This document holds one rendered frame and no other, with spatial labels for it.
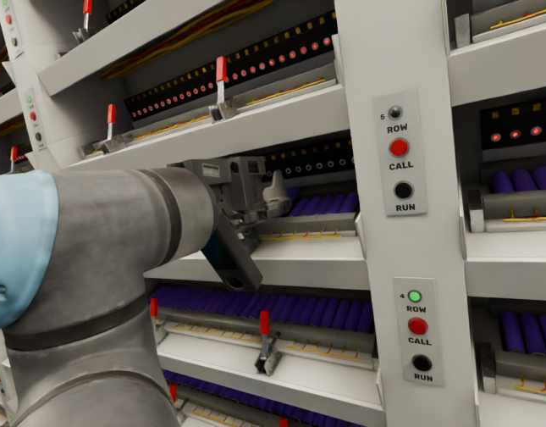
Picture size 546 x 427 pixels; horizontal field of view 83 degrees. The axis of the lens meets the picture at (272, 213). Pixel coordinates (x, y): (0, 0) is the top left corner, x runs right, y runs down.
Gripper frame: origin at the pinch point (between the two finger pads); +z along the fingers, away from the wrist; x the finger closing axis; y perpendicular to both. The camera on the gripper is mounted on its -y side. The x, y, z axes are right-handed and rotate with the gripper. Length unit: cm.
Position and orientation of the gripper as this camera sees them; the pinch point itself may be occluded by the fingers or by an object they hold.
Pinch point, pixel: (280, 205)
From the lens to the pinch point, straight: 49.4
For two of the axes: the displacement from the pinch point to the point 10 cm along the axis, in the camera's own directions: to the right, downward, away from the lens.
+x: -8.5, 0.7, 5.2
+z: 5.1, -1.5, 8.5
